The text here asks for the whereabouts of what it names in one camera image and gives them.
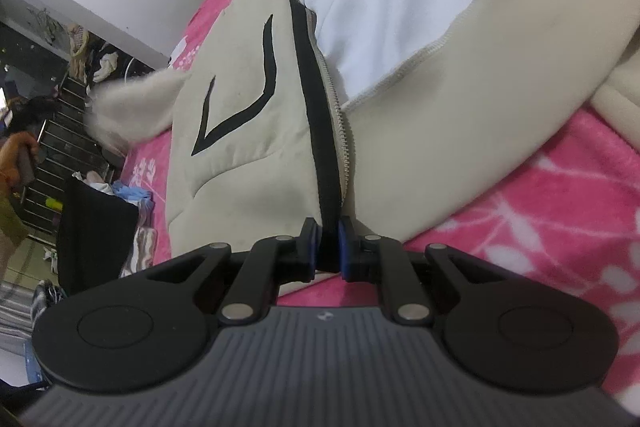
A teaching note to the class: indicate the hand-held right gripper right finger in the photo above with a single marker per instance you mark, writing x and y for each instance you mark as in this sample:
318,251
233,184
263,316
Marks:
344,253

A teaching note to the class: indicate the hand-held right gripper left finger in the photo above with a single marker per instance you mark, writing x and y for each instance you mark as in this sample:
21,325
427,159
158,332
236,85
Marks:
313,257

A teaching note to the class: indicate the cream zip jacket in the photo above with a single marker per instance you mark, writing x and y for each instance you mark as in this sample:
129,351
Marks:
440,117

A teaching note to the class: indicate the pile of cream clothes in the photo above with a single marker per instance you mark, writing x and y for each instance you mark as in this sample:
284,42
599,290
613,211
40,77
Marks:
82,49

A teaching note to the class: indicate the striped cloth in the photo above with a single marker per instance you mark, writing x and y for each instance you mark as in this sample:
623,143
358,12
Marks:
141,249

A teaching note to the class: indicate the blue cloth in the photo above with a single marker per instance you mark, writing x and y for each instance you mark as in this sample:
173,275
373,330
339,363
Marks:
132,196

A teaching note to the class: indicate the pink floral blanket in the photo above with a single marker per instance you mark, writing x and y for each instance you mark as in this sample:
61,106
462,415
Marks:
550,217

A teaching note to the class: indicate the black fabric bin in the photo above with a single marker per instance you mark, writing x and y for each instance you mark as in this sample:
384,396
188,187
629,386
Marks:
97,232

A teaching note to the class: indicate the metal drying rack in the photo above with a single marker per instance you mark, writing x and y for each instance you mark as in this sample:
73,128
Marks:
65,132

